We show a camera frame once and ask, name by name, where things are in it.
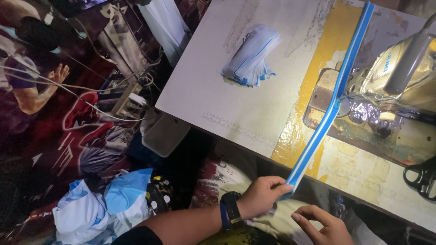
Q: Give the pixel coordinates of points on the person's left hand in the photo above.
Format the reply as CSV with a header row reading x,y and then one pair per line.
x,y
257,200

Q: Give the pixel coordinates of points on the person's right hand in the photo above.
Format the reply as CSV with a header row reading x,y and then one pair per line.
x,y
332,231

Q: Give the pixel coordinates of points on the person's right fingers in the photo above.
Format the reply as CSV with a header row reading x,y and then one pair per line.
x,y
306,215

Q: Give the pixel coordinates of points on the blue white fabric strip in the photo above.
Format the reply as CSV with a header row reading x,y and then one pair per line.
x,y
335,98

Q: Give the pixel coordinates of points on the black smartwatch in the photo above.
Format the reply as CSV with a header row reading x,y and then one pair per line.
x,y
232,207

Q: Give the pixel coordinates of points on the white yellow printed garment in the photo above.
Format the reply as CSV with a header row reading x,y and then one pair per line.
x,y
235,177

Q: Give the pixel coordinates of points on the blue wristband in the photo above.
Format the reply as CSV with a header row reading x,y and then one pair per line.
x,y
224,217

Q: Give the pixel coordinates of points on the black scissors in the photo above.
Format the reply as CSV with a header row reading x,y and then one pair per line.
x,y
420,178

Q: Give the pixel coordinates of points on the white thread bobbin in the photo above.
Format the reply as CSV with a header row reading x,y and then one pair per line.
x,y
387,116

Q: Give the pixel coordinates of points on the grey plastic tray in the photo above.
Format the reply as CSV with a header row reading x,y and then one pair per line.
x,y
165,136

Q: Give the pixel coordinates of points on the beige industrial sewing machine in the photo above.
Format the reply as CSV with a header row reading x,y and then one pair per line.
x,y
391,75

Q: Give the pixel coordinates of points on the stack of white blue fabric pieces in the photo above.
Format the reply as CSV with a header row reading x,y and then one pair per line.
x,y
252,58

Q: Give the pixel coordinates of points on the black sleeve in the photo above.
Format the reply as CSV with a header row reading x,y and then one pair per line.
x,y
138,237

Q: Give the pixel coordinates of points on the heap of blue white cloth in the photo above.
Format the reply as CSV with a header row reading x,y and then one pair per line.
x,y
102,207

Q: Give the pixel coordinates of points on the white charger plug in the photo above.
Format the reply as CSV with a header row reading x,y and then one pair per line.
x,y
137,99

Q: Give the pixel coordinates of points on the beige power strip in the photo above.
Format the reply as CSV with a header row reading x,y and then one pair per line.
x,y
126,102

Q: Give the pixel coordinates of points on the white hanging cloth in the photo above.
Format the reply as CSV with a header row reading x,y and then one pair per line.
x,y
167,27

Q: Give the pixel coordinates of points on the printed dark red banner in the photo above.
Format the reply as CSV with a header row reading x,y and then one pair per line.
x,y
51,136

